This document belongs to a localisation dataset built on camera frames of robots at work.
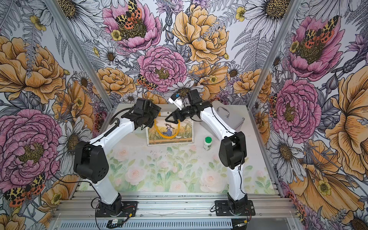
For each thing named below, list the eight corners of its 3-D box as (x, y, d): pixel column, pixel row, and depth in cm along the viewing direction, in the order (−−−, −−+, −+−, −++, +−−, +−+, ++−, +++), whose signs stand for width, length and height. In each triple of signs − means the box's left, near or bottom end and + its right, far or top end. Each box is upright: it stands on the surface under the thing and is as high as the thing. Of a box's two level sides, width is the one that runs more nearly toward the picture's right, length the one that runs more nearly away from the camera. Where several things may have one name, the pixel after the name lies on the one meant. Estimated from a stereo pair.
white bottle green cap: (203, 150, 97) (204, 143, 91) (203, 143, 101) (204, 136, 94) (210, 150, 97) (212, 143, 91) (210, 143, 101) (211, 136, 94)
